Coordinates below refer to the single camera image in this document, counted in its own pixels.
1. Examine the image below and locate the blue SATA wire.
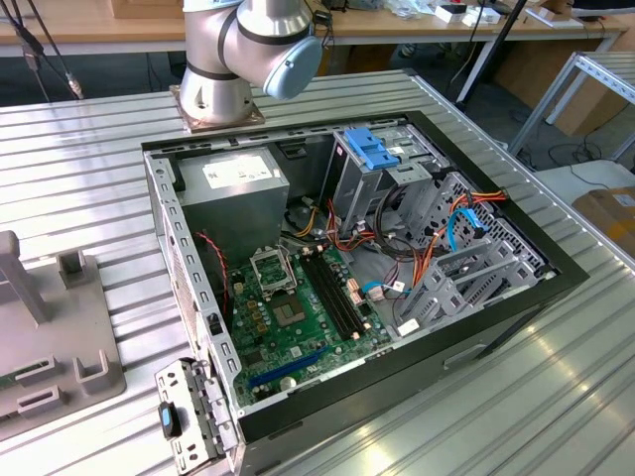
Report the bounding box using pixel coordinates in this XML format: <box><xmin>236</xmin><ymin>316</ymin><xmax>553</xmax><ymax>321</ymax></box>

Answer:
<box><xmin>364</xmin><ymin>205</ymin><xmax>490</xmax><ymax>298</ymax></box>

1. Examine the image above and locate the orange power wire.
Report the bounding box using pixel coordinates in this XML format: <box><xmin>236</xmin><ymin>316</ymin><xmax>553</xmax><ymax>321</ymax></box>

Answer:
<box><xmin>409</xmin><ymin>187</ymin><xmax>510</xmax><ymax>303</ymax></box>

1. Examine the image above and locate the silver disk bay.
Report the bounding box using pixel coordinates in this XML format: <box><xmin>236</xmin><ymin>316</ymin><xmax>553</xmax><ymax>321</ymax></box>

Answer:
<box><xmin>396</xmin><ymin>245</ymin><xmax>557</xmax><ymax>339</ymax></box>

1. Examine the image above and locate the metal socket cover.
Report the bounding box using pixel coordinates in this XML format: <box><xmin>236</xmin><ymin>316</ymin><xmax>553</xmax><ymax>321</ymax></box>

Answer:
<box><xmin>249</xmin><ymin>246</ymin><xmax>300</xmax><ymax>299</ymax></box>

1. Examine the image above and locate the black RAM slot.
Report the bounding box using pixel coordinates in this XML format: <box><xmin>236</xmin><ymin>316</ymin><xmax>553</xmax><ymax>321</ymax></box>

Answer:
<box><xmin>313</xmin><ymin>251</ymin><xmax>364</xmax><ymax>334</ymax></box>
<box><xmin>319</xmin><ymin>249</ymin><xmax>372</xmax><ymax>331</ymax></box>
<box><xmin>307</xmin><ymin>253</ymin><xmax>358</xmax><ymax>339</ymax></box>
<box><xmin>300</xmin><ymin>255</ymin><xmax>351</xmax><ymax>341</ymax></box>

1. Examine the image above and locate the silver drive cage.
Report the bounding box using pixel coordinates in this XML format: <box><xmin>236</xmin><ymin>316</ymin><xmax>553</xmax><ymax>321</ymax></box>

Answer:
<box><xmin>324</xmin><ymin>126</ymin><xmax>450</xmax><ymax>234</ymax></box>

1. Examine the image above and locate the CPU socket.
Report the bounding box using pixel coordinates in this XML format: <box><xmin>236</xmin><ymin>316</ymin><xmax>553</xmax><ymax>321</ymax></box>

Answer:
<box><xmin>270</xmin><ymin>295</ymin><xmax>308</xmax><ymax>329</ymax></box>

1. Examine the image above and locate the silver power supply unit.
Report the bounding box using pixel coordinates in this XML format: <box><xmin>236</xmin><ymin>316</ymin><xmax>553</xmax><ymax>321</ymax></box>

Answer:
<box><xmin>176</xmin><ymin>147</ymin><xmax>292</xmax><ymax>264</ymax></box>

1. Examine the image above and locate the black plastic case latch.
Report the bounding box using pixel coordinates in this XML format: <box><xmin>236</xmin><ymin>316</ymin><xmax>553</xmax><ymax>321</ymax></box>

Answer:
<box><xmin>277</xmin><ymin>140</ymin><xmax>312</xmax><ymax>162</ymax></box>

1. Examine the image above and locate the green motherboard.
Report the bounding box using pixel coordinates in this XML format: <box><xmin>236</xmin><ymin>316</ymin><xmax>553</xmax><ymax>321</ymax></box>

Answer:
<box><xmin>228</xmin><ymin>245</ymin><xmax>398</xmax><ymax>413</ymax></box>

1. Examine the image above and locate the blue expansion slot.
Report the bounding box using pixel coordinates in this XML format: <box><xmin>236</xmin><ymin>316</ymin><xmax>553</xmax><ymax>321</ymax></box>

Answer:
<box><xmin>247</xmin><ymin>346</ymin><xmax>328</xmax><ymax>391</ymax></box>

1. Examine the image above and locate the black open PC case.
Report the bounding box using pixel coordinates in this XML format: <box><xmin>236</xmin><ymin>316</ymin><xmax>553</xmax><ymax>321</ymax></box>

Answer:
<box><xmin>140</xmin><ymin>109</ymin><xmax>591</xmax><ymax>476</ymax></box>

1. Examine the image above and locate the black blue latch clip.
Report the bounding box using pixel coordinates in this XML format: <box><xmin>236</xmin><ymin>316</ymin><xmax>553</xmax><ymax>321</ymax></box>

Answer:
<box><xmin>157</xmin><ymin>402</ymin><xmax>183</xmax><ymax>440</ymax></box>

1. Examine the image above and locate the white side table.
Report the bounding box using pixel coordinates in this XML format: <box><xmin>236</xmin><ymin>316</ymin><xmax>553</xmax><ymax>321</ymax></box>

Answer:
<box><xmin>535</xmin><ymin>159</ymin><xmax>635</xmax><ymax>234</ymax></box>

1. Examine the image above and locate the small white box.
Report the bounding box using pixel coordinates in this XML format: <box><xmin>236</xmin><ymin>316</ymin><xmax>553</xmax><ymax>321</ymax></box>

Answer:
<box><xmin>463</xmin><ymin>6</ymin><xmax>502</xmax><ymax>27</ymax></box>
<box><xmin>435</xmin><ymin>3</ymin><xmax>468</xmax><ymax>25</ymax></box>

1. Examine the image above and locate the grey parts rack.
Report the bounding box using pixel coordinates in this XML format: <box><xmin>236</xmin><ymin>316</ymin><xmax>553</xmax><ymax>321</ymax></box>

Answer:
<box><xmin>0</xmin><ymin>230</ymin><xmax>127</xmax><ymax>440</ymax></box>

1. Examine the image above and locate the large plain cardboard box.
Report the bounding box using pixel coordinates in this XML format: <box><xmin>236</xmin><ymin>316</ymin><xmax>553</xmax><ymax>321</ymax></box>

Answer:
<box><xmin>493</xmin><ymin>42</ymin><xmax>634</xmax><ymax>138</ymax></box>

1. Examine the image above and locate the small cardboard box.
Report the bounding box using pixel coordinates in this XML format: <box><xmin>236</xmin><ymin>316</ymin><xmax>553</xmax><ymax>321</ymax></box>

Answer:
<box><xmin>109</xmin><ymin>0</ymin><xmax>186</xmax><ymax>21</ymax></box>

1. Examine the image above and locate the black tripod pole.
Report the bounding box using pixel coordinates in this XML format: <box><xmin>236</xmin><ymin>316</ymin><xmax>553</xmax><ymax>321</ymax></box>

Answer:
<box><xmin>454</xmin><ymin>0</ymin><xmax>528</xmax><ymax>104</ymax></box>

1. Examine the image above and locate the labelled cardboard box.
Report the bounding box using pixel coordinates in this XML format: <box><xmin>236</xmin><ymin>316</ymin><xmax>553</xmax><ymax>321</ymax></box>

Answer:
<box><xmin>571</xmin><ymin>186</ymin><xmax>635</xmax><ymax>257</ymax></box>

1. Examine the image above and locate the yellow black wire bundle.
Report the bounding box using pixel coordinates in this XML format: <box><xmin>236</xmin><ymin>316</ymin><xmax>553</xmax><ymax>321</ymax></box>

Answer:
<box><xmin>292</xmin><ymin>196</ymin><xmax>324</xmax><ymax>240</ymax></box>

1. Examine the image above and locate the orange red wire bundle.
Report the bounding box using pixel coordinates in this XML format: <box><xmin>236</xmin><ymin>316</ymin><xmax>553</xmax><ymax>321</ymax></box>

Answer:
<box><xmin>324</xmin><ymin>197</ymin><xmax>381</xmax><ymax>255</ymax></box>

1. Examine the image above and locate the thick black cable bundle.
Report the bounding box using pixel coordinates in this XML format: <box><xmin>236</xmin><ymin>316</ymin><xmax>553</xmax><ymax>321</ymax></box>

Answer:
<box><xmin>372</xmin><ymin>181</ymin><xmax>443</xmax><ymax>262</ymax></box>

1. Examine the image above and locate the thin multicolour wire bundle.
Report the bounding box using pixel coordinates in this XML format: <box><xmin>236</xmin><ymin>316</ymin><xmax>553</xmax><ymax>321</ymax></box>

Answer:
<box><xmin>384</xmin><ymin>260</ymin><xmax>406</xmax><ymax>294</ymax></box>

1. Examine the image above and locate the red black twisted wire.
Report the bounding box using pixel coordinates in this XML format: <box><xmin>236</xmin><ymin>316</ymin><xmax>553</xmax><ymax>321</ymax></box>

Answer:
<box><xmin>191</xmin><ymin>230</ymin><xmax>233</xmax><ymax>318</ymax></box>

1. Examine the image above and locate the blue plastic drive bracket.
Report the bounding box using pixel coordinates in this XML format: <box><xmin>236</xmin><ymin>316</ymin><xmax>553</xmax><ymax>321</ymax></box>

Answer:
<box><xmin>343</xmin><ymin>127</ymin><xmax>401</xmax><ymax>171</ymax></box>

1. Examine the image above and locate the square brown base plate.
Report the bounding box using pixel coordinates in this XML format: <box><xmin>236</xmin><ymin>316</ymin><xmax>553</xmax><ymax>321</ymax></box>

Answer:
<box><xmin>168</xmin><ymin>83</ymin><xmax>267</xmax><ymax>135</ymax></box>

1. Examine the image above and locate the silver slot retention bracket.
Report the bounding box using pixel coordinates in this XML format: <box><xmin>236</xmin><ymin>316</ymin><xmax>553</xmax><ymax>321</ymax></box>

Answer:
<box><xmin>155</xmin><ymin>356</ymin><xmax>239</xmax><ymax>476</ymax></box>

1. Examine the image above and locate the wooden desk white frame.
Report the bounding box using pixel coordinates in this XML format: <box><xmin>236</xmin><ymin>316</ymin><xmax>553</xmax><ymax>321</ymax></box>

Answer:
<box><xmin>0</xmin><ymin>0</ymin><xmax>630</xmax><ymax>103</ymax></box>

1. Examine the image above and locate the aluminium frame shelf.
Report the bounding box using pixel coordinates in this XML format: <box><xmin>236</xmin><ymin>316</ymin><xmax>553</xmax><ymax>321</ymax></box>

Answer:
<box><xmin>508</xmin><ymin>51</ymin><xmax>635</xmax><ymax>161</ymax></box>

